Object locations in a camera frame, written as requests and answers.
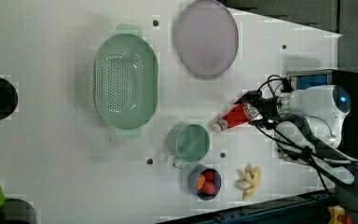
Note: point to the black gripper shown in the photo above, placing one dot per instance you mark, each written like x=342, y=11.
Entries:
x=268, y=108

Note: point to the red ketchup bottle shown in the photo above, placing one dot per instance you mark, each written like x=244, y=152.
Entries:
x=238, y=115

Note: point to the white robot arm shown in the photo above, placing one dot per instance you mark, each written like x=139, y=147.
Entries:
x=307, y=125

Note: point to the black toaster oven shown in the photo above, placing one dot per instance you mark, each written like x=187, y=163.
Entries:
x=352, y=124

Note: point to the peeled banana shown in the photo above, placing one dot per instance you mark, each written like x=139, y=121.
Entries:
x=248, y=181

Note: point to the green metal mug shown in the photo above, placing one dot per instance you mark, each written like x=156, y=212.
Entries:
x=188, y=143

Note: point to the red fruit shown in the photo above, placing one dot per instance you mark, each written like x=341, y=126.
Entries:
x=209, y=188
x=209, y=175

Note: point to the small blue bowl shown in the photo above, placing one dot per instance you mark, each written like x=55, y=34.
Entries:
x=193, y=178

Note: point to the orange fruit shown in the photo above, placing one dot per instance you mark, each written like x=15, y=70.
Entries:
x=200, y=182

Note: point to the green perforated colander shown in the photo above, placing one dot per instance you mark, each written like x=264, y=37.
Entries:
x=125, y=75

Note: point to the dark blue table frame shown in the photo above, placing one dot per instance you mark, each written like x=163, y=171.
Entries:
x=307, y=208

